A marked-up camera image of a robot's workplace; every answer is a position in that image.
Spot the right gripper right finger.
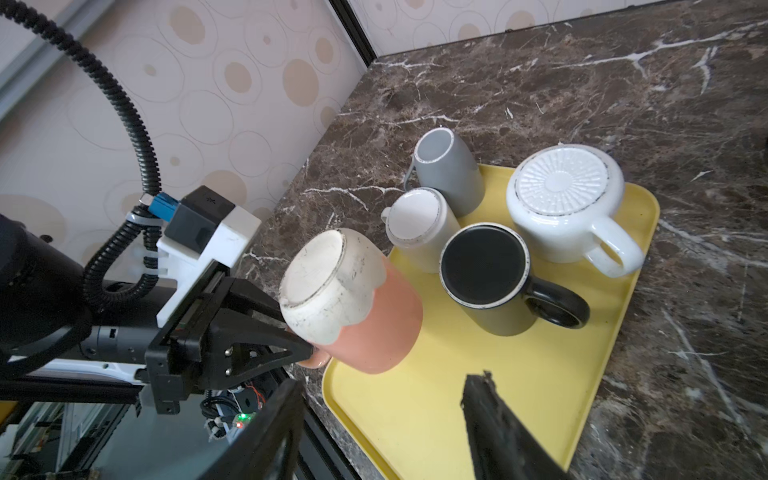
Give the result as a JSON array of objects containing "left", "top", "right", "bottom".
[{"left": 461, "top": 371, "right": 568, "bottom": 480}]

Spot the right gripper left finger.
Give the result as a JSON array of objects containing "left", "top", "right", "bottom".
[{"left": 201, "top": 380, "right": 305, "bottom": 480}]

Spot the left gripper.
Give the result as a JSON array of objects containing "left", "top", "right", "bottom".
[{"left": 145, "top": 263, "right": 314, "bottom": 414}]

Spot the peach and cream mug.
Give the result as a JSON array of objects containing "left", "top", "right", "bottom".
[{"left": 279, "top": 228, "right": 423, "bottom": 374}]

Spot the black mug white rim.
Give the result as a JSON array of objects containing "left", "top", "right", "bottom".
[{"left": 439, "top": 222, "right": 591, "bottom": 337}]

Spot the white ribbed mug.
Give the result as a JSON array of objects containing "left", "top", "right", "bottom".
[{"left": 506, "top": 144, "right": 645, "bottom": 278}]

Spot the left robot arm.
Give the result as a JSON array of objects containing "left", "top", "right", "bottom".
[{"left": 1, "top": 217, "right": 314, "bottom": 414}]

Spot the small grey mug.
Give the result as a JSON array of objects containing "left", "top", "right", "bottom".
[{"left": 403, "top": 127, "right": 485, "bottom": 218}]

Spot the green lit circuit board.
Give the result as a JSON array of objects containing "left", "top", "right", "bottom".
[{"left": 199, "top": 395, "right": 256, "bottom": 440}]

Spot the yellow plastic tray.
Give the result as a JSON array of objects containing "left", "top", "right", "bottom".
[{"left": 322, "top": 163, "right": 661, "bottom": 480}]

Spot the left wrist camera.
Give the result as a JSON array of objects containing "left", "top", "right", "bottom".
[{"left": 141, "top": 186, "right": 261, "bottom": 327}]

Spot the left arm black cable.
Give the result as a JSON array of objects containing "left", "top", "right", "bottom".
[{"left": 0, "top": 0, "right": 166, "bottom": 313}]

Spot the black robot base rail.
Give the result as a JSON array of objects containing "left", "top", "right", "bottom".
[{"left": 0, "top": 371, "right": 361, "bottom": 480}]

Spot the left aluminium rail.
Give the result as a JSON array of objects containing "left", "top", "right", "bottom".
[{"left": 1, "top": 1, "right": 113, "bottom": 119}]

